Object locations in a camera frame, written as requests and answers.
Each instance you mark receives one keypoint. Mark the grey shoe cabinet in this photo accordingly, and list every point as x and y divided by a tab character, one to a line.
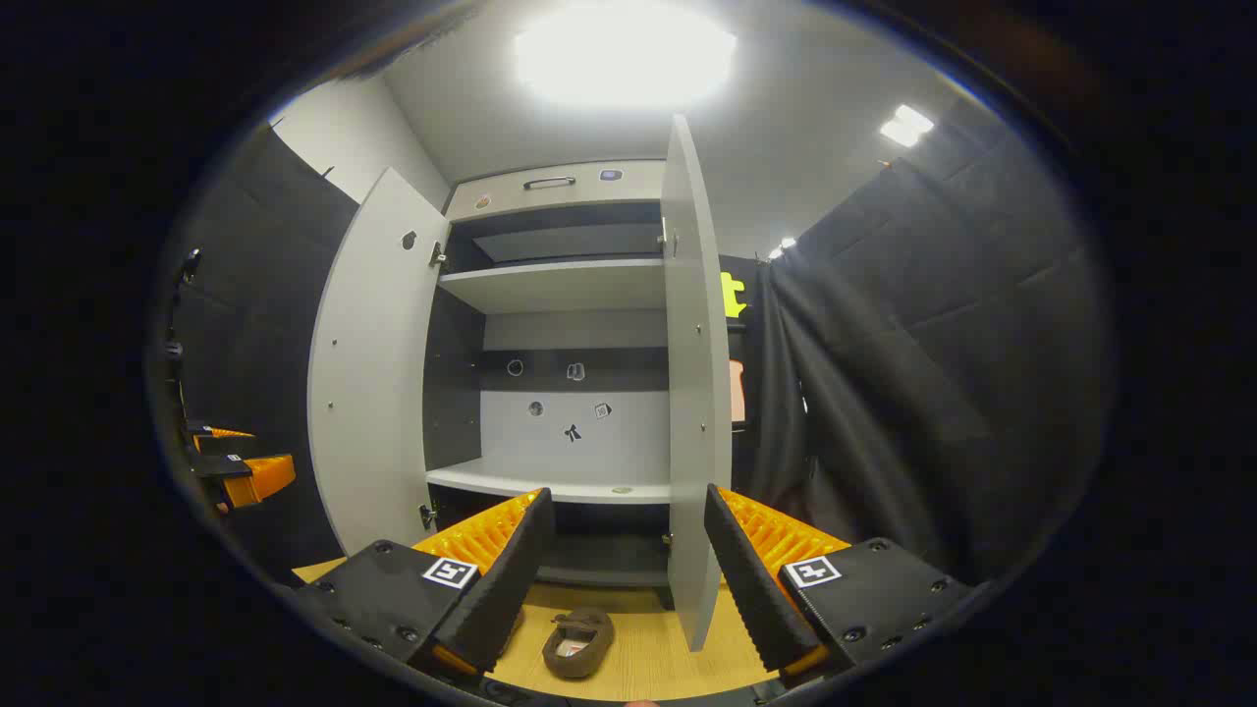
560	285

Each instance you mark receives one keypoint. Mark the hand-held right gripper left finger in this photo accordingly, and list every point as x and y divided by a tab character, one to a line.
506	579

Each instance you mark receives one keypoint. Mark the black backdrop cloth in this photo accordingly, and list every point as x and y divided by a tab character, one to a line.
758	344

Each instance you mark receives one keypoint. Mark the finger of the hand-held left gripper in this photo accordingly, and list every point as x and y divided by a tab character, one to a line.
257	479
224	433

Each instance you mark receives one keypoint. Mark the grey cabinet door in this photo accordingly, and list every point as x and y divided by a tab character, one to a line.
373	373
695	393

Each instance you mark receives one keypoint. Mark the large ceiling light panel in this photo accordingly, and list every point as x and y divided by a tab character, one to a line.
624	54

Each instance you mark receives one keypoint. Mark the brown fuzzy shoe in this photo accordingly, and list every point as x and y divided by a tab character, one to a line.
579	643

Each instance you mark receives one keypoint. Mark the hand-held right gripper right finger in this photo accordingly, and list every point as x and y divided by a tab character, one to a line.
751	579

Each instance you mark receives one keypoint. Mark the small ceiling light panel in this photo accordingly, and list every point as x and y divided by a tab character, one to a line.
905	126
783	247

